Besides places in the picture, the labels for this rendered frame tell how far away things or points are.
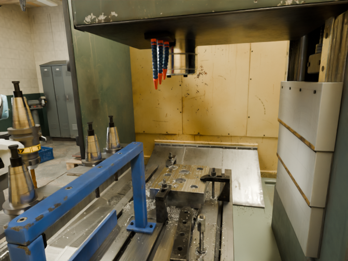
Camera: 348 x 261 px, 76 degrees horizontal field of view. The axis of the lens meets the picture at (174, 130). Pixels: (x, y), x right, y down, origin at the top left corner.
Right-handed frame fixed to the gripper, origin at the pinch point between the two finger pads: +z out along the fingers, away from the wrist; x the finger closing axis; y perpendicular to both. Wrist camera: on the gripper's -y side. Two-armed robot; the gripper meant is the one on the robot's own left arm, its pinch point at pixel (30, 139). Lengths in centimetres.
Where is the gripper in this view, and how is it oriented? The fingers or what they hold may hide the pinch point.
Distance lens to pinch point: 61.1
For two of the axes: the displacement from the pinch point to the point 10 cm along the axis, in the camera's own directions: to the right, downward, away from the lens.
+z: 9.7, 0.1, -2.4
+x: -2.4, 2.3, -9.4
